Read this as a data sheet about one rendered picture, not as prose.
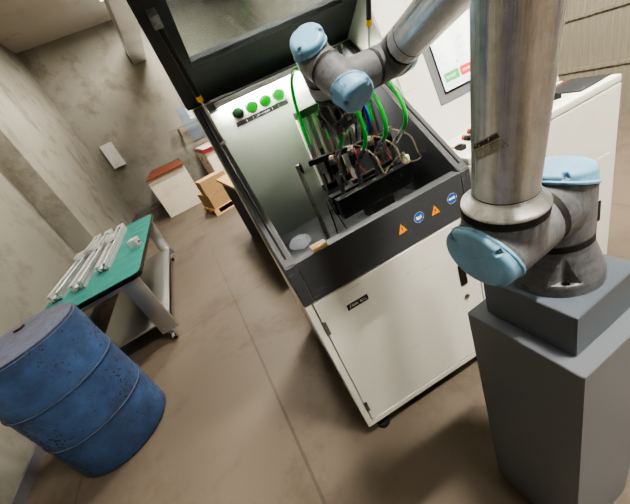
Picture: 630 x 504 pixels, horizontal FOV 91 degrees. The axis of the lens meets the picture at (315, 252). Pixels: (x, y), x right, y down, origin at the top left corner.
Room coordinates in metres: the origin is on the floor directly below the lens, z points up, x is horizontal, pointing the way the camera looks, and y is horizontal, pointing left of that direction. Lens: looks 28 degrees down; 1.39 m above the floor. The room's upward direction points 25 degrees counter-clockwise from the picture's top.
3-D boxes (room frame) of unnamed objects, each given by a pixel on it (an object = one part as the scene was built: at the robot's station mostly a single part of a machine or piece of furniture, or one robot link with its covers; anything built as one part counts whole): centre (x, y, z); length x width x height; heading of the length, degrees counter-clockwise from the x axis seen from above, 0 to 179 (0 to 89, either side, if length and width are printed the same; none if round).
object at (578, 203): (0.43, -0.41, 1.07); 0.13 x 0.12 x 0.14; 107
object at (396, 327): (0.87, -0.24, 0.44); 0.65 x 0.02 x 0.68; 99
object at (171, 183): (8.30, 2.49, 0.45); 2.57 x 0.82 x 0.91; 14
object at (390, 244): (0.89, -0.24, 0.87); 0.62 x 0.04 x 0.16; 99
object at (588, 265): (0.43, -0.41, 0.95); 0.15 x 0.15 x 0.10
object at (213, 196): (5.98, 0.99, 0.32); 1.13 x 0.90 x 0.64; 105
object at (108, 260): (3.21, 1.91, 0.40); 2.21 x 0.83 x 0.81; 14
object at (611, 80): (1.09, -0.91, 0.96); 0.70 x 0.22 x 0.03; 99
